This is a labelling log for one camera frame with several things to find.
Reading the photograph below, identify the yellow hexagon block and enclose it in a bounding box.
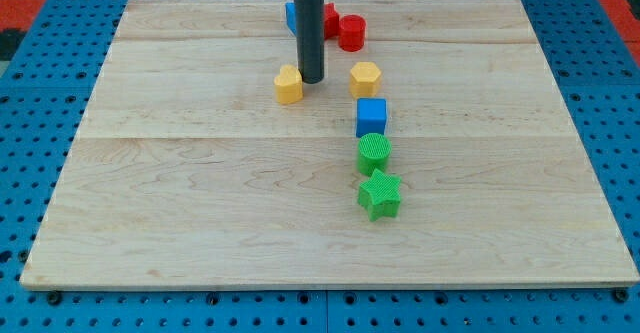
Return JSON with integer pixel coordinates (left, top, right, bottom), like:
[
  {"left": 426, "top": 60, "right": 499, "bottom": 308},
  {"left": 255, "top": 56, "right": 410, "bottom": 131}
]
[{"left": 349, "top": 62, "right": 382, "bottom": 99}]

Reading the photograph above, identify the blue cube block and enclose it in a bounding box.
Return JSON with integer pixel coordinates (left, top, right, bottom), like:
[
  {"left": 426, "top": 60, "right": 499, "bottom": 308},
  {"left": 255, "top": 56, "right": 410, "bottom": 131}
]
[{"left": 356, "top": 98, "right": 387, "bottom": 138}]

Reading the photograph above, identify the red star block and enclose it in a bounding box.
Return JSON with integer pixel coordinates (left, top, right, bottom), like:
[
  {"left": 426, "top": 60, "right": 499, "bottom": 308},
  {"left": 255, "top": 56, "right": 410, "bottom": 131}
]
[{"left": 324, "top": 3, "right": 340, "bottom": 40}]

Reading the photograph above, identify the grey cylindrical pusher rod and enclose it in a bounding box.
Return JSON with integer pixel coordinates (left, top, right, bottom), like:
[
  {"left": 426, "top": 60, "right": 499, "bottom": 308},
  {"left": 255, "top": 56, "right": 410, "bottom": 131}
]
[{"left": 294, "top": 0, "right": 325, "bottom": 84}]

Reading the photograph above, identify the green star block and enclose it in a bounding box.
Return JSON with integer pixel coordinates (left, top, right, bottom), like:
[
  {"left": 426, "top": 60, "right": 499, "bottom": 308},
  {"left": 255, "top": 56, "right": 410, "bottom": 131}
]
[{"left": 357, "top": 169, "right": 402, "bottom": 222}]

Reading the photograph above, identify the blue block behind rod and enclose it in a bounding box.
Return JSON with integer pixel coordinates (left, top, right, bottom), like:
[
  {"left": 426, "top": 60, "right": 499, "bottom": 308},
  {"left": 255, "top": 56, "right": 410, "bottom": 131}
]
[{"left": 285, "top": 2, "right": 296, "bottom": 35}]

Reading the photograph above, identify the green cylinder block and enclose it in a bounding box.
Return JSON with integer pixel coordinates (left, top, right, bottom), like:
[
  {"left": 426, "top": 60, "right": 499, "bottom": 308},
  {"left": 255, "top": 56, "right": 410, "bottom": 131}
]
[{"left": 357, "top": 133, "right": 392, "bottom": 176}]

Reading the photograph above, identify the red cylinder block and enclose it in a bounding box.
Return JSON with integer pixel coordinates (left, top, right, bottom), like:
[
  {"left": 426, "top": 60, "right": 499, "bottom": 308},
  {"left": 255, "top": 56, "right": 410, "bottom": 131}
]
[{"left": 338, "top": 15, "right": 366, "bottom": 52}]

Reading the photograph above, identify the light wooden board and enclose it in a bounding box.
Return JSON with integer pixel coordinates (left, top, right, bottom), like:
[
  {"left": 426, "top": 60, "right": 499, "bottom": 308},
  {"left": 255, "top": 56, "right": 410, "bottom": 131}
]
[{"left": 20, "top": 0, "right": 639, "bottom": 291}]

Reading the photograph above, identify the yellow heart block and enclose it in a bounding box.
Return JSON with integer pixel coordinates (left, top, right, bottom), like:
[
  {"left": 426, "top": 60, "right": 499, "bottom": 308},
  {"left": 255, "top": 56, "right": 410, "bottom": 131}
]
[{"left": 274, "top": 64, "right": 303, "bottom": 105}]

